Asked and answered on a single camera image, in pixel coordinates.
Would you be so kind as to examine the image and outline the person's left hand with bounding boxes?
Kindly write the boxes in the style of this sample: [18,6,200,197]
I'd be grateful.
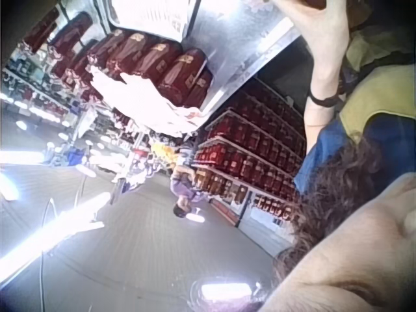
[272,0,350,49]

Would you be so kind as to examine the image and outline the dark red snack packet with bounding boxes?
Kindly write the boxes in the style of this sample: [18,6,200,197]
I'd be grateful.
[293,0,330,10]

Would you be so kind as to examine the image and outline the metal store shelf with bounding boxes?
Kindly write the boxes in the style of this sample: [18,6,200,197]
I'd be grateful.
[180,0,305,113]

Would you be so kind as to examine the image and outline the shelf rack of red jars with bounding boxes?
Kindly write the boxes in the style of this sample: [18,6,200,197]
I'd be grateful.
[190,77,309,227]

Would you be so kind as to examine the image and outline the white shelf sign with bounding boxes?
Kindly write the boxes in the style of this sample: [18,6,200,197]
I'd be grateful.
[109,0,198,43]

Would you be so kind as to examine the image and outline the row of dark red packets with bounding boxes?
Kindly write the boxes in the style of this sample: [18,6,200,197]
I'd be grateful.
[21,6,215,110]

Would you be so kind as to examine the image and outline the store display stand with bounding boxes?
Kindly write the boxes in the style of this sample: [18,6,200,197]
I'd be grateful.
[109,136,163,206]

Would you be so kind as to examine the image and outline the distant store shelves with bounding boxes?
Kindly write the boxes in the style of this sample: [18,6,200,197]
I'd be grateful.
[0,48,84,128]

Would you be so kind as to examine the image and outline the long ceiling light strip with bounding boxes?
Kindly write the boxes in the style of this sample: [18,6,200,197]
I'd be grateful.
[0,190,113,272]

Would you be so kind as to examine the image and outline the thin black hair tie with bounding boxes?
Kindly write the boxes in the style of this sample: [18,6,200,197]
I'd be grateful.
[307,89,341,109]

